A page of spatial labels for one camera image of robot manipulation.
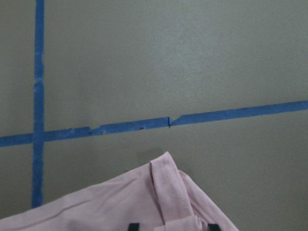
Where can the blue tape grid line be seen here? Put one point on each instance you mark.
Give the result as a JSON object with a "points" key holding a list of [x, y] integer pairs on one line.
{"points": [[38, 127]]}

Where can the pink Snoopy t-shirt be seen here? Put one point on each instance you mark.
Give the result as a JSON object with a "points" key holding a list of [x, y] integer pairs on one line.
{"points": [[157, 196]]}

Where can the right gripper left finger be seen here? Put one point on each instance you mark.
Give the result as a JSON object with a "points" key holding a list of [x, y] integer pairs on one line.
{"points": [[133, 227]]}

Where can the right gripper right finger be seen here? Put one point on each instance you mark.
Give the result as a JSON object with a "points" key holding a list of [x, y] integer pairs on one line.
{"points": [[213, 227]]}

